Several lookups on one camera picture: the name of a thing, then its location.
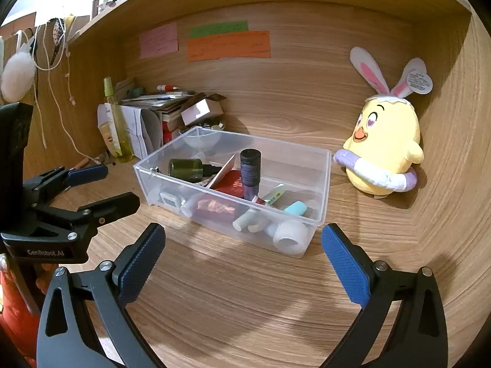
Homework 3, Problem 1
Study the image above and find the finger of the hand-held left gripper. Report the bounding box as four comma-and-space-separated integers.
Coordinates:
23, 164, 110, 208
36, 192, 141, 237

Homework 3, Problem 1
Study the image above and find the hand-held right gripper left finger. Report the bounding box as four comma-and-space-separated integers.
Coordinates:
36, 222, 166, 368

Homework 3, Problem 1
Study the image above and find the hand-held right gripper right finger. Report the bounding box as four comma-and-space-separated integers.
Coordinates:
321, 223, 449, 368

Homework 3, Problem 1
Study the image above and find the white tape roll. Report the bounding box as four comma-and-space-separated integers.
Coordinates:
272, 219, 309, 255

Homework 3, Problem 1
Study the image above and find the mint white small tube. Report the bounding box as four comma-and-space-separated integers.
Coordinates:
283, 200, 308, 218

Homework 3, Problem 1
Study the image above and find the dark green bottle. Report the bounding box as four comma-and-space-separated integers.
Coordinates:
168, 158, 223, 182

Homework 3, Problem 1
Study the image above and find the clear plastic storage box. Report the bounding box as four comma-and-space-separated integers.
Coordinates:
133, 126, 331, 257

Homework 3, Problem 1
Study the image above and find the white green lip balm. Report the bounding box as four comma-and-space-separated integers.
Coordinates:
251, 183, 286, 207

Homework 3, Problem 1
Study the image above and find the red packet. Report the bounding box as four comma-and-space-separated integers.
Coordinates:
209, 154, 254, 200

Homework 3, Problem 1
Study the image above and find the dark purple bottle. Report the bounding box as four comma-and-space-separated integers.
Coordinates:
240, 148, 262, 201

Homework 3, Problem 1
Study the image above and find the person's left forearm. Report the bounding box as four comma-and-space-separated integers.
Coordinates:
0, 268, 37, 359

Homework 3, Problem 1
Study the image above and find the cream packet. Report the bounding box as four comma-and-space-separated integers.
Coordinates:
98, 121, 119, 154

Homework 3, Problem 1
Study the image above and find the yellow spray bottle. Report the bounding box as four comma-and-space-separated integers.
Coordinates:
103, 77, 134, 163

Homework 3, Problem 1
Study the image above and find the white folded paper stack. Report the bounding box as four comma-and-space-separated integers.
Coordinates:
97, 102, 164, 158

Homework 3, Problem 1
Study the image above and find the red box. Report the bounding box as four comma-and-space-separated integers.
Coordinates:
163, 121, 185, 144

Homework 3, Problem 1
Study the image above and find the pile of papers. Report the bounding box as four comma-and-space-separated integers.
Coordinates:
121, 86, 196, 110

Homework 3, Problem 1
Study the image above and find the white fluffy pompom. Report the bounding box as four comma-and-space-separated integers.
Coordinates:
0, 52, 36, 100

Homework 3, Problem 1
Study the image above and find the small white cardboard box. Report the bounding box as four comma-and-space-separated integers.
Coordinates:
180, 93, 227, 126

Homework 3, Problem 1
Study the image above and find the yellow chick plush toy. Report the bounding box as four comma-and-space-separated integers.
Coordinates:
333, 46, 434, 200

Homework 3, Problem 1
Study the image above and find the black patterned hairband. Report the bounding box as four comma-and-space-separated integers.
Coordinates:
50, 17, 66, 67

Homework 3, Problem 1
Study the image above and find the pink paper note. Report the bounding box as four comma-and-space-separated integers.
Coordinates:
139, 22, 179, 60

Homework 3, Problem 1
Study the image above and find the orange paper note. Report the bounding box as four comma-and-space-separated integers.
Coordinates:
187, 31, 271, 63

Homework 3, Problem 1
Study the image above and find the green paper note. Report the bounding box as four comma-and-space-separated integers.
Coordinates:
190, 20, 249, 40

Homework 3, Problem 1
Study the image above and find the white cord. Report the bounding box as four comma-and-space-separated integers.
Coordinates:
33, 19, 96, 163

